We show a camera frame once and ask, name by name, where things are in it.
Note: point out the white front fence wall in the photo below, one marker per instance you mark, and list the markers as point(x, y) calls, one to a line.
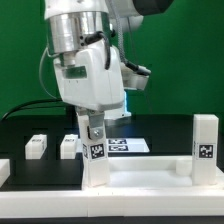
point(103, 202)

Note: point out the white left fence piece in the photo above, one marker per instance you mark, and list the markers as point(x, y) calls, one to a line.
point(4, 170)

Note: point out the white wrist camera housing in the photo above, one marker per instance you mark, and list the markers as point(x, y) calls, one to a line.
point(135, 80)

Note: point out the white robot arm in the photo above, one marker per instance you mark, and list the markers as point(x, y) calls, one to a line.
point(85, 38)

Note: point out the white desk tabletop tray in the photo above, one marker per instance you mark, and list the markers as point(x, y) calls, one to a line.
point(155, 173)

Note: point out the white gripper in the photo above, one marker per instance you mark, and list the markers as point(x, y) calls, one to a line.
point(89, 85)

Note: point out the AprilTag marker sheet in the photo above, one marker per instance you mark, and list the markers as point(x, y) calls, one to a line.
point(119, 145)

